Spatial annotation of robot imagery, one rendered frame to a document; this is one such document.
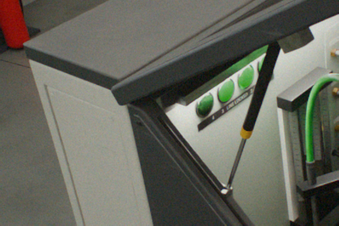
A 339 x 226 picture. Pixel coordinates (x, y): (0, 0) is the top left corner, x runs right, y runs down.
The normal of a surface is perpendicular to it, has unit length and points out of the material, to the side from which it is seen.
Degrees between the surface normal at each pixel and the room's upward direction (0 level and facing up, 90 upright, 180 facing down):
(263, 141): 90
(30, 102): 0
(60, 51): 0
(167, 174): 90
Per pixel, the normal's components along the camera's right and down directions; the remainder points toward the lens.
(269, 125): 0.72, 0.27
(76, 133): -0.68, 0.47
